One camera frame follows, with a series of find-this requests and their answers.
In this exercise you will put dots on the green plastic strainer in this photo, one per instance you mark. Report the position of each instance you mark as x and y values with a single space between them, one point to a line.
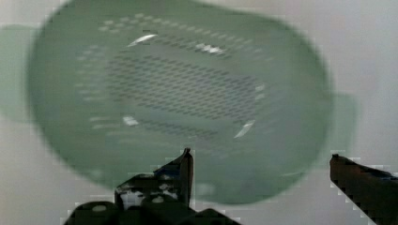
115 88

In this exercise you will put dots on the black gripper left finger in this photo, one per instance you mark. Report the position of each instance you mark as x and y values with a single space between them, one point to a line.
158 198

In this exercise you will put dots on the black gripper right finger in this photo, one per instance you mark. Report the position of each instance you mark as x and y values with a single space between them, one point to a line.
373 191

